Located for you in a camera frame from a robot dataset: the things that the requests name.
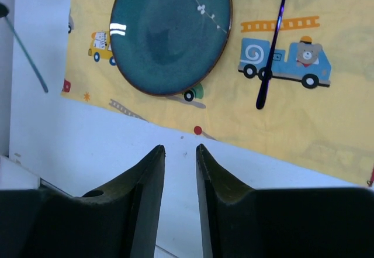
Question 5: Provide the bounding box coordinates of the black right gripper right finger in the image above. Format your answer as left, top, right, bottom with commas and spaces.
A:
196, 144, 272, 257

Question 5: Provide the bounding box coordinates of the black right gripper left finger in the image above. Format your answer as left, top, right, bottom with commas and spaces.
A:
43, 145, 165, 257

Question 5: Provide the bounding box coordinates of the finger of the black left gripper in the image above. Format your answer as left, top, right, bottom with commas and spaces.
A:
0, 2, 9, 18

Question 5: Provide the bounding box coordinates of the iridescent purple fork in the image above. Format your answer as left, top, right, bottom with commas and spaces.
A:
4, 16, 49, 93

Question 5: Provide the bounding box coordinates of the yellow car-print cloth placemat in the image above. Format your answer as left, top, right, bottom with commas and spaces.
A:
62, 0, 373, 185

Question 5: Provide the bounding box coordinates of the teal ceramic plate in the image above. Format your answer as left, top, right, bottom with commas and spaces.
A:
109, 0, 233, 97

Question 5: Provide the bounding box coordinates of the purple metallic spoon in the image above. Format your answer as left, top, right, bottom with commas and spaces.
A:
256, 0, 286, 110

